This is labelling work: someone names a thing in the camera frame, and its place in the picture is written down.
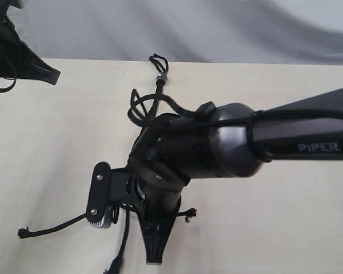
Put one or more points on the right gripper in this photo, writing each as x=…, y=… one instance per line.
x=156, y=222

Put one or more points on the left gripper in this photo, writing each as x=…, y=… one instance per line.
x=18, y=61

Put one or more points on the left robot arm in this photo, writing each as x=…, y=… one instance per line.
x=18, y=61

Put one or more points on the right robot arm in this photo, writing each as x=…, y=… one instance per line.
x=176, y=146

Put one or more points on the grey zip tie binding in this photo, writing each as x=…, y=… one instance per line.
x=161, y=78

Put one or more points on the white backdrop cloth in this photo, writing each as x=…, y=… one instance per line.
x=292, y=32

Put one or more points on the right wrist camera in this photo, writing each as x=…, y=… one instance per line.
x=110, y=190

